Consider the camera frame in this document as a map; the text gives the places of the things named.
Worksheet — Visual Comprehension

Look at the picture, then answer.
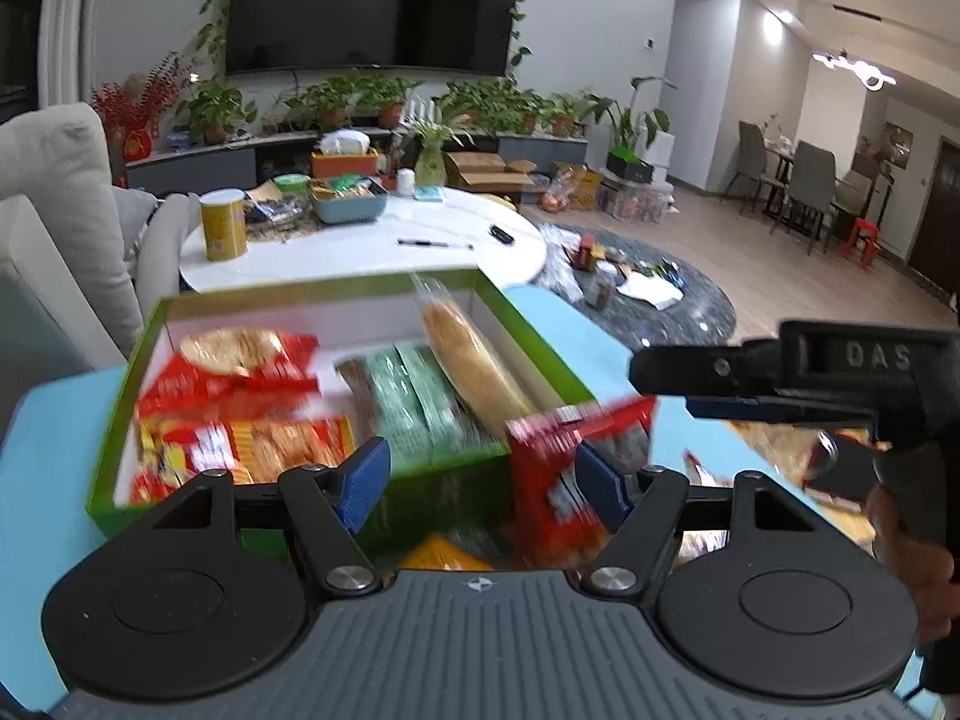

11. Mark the white paper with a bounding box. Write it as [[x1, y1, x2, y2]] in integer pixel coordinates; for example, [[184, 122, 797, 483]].
[[619, 270, 683, 308]]

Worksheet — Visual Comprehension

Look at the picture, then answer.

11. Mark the plastic bag of fruit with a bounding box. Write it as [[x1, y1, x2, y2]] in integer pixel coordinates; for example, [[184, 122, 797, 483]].
[[544, 169, 582, 211]]

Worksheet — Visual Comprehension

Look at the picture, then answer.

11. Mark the person's right hand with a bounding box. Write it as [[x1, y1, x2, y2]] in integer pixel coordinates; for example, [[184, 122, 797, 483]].
[[866, 484, 960, 644]]

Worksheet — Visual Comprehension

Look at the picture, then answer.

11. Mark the orange tissue box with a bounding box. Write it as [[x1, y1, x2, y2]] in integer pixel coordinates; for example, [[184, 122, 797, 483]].
[[311, 130, 380, 179]]

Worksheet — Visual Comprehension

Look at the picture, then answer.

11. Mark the pile of dark wrappers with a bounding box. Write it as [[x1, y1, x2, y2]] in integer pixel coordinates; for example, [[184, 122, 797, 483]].
[[244, 184, 316, 226]]

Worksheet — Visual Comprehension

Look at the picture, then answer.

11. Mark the white cushion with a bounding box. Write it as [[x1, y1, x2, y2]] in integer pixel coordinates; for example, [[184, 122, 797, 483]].
[[112, 187, 192, 301]]

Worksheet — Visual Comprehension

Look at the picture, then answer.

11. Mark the white floor appliance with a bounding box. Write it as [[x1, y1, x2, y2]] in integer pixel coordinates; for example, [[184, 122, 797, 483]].
[[645, 131, 676, 188]]

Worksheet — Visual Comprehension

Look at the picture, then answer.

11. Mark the grey dining chair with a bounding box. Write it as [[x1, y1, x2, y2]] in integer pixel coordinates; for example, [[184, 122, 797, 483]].
[[721, 120, 773, 220], [771, 139, 837, 254], [832, 165, 893, 241]]

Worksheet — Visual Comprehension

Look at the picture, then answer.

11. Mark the light grey sofa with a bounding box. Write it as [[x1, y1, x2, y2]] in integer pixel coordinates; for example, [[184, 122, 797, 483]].
[[0, 101, 151, 391]]

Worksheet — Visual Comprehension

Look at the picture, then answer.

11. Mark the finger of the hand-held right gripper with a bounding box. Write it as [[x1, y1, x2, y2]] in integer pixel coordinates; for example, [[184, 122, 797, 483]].
[[686, 394, 875, 425], [630, 337, 782, 395]]

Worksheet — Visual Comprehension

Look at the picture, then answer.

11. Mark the red round cracker packet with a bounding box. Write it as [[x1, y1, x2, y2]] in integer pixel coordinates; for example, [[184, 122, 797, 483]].
[[137, 326, 322, 421]]

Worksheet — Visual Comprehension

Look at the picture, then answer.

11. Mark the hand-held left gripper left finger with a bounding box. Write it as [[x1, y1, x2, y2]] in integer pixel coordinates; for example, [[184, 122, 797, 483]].
[[120, 436, 392, 599]]

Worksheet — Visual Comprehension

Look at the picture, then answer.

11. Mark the red lion print snack packet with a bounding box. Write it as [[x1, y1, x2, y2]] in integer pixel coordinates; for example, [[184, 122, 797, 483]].
[[505, 396, 659, 567]]

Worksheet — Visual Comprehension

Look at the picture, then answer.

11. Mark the white round table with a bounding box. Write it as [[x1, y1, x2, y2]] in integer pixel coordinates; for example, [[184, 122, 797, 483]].
[[180, 186, 547, 293]]

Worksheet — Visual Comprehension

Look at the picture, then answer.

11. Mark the green and black box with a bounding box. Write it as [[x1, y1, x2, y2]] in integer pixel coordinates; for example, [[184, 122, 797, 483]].
[[606, 146, 652, 185]]

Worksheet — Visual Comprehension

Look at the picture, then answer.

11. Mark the dark window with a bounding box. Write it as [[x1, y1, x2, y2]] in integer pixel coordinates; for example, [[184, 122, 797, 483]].
[[0, 0, 46, 113]]

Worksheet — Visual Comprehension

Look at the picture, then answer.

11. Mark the row of potted green plants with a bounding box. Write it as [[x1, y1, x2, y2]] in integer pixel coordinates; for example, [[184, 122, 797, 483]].
[[176, 75, 593, 145]]

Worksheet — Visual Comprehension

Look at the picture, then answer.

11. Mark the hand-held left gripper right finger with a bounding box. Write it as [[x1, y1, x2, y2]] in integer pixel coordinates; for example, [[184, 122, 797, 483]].
[[576, 439, 848, 599]]

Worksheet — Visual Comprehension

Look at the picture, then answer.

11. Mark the open cardboard box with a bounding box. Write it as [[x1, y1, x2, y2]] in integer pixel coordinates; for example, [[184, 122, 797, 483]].
[[444, 152, 537, 205]]

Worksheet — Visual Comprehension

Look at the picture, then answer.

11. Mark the framed wall picture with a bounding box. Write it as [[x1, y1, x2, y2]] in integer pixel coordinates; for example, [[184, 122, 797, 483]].
[[881, 122, 914, 170]]

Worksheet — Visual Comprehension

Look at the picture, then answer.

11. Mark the clear long bread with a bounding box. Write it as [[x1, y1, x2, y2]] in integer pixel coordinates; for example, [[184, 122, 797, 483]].
[[411, 274, 560, 432]]

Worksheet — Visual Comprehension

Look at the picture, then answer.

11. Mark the light blue table cover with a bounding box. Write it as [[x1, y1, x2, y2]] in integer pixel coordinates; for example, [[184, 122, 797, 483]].
[[0, 283, 960, 720]]

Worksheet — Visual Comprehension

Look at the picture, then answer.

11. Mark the black wall television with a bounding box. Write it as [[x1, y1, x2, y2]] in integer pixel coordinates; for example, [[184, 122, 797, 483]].
[[225, 0, 526, 77]]

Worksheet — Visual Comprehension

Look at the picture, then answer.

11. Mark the clear storage box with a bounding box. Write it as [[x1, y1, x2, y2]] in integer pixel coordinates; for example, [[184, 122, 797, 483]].
[[600, 172, 672, 224]]

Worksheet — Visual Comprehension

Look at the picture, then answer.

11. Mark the clear plastic bag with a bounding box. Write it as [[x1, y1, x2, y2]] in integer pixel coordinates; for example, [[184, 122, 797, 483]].
[[536, 225, 582, 301]]

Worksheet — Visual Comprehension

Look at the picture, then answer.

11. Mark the mint green snack packet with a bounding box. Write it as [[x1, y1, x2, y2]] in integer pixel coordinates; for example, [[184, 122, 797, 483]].
[[360, 349, 436, 458], [394, 341, 511, 458]]

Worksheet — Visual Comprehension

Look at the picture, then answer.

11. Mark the dark wooden door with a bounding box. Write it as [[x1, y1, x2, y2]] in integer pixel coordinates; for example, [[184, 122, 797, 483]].
[[906, 131, 960, 305]]

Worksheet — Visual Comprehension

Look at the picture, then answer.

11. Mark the red plastic stool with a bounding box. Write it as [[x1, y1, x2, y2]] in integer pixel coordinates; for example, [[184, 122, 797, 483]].
[[846, 219, 883, 266]]

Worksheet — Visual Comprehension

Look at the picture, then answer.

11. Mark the grey television stand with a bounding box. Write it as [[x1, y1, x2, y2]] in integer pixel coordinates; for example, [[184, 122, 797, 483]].
[[124, 131, 590, 192]]

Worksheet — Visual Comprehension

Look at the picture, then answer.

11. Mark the green cardboard box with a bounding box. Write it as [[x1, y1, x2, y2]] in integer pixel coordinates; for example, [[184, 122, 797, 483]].
[[85, 268, 599, 548]]

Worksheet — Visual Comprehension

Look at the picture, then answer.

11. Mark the tall leafy plant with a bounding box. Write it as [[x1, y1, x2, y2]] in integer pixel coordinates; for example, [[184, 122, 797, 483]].
[[589, 75, 676, 158]]

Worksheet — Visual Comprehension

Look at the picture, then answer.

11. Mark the red berry plant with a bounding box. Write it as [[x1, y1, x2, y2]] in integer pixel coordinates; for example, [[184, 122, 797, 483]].
[[91, 52, 192, 162]]

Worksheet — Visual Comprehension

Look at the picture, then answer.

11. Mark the dining table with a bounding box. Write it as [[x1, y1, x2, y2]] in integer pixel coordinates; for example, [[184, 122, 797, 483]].
[[765, 142, 897, 188]]

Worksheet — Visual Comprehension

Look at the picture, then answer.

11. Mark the ceiling lamp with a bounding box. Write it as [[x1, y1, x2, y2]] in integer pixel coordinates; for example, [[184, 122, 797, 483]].
[[812, 51, 899, 93]]

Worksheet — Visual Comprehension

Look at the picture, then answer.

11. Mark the white curtain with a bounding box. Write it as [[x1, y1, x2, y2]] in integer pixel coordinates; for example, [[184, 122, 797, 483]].
[[41, 0, 98, 113]]

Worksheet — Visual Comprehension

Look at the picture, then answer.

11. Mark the yellow snack can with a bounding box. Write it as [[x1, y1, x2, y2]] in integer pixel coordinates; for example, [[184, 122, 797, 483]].
[[199, 190, 248, 262]]

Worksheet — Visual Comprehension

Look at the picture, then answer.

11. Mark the teal plastic basket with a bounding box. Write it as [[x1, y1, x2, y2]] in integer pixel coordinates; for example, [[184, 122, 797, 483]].
[[310, 178, 389, 226]]

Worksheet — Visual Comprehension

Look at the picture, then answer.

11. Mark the brown striped snack packet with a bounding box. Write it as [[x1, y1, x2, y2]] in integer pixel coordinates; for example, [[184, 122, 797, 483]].
[[334, 356, 380, 428]]

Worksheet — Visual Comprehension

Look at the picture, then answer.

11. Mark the glass vase with plant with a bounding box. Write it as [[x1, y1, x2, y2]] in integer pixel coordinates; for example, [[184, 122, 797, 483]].
[[405, 109, 467, 188]]

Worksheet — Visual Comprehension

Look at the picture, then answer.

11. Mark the red fried cube snack packet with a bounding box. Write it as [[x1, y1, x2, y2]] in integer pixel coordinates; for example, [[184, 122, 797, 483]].
[[129, 414, 359, 505]]

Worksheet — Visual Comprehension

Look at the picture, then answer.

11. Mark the yellow carton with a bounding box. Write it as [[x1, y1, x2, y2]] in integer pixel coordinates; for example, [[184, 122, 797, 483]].
[[555, 163, 603, 211]]

